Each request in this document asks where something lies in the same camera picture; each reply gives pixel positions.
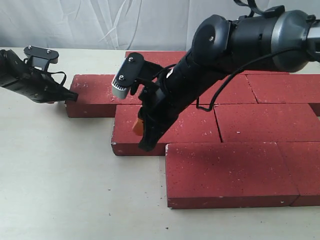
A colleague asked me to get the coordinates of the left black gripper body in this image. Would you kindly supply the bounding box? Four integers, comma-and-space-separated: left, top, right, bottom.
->
0, 65, 67, 103

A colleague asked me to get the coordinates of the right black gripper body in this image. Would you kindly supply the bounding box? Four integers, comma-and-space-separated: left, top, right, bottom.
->
138, 52, 225, 140

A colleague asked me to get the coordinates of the red brick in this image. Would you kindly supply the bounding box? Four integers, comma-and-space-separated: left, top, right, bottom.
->
214, 103, 320, 143
246, 74, 320, 116
111, 104, 221, 156
199, 74, 257, 106
125, 51, 187, 67
165, 142, 299, 209
241, 70, 289, 75
65, 74, 141, 118
277, 142, 320, 207

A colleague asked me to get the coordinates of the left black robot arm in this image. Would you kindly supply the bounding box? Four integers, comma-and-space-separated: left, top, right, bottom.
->
0, 45, 78, 104

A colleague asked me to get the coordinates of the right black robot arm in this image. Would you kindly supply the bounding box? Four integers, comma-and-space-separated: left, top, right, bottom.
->
133, 6, 320, 152

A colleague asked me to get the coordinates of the white backdrop cloth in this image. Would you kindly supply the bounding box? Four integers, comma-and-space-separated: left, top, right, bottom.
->
0, 0, 320, 54

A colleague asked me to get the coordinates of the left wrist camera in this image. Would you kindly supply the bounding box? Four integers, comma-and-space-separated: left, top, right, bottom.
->
23, 45, 59, 72

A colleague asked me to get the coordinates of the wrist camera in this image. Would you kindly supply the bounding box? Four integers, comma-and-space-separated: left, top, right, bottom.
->
23, 45, 59, 72
111, 52, 164, 100

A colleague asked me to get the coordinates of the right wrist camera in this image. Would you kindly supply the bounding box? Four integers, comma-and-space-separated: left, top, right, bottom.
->
111, 52, 164, 100

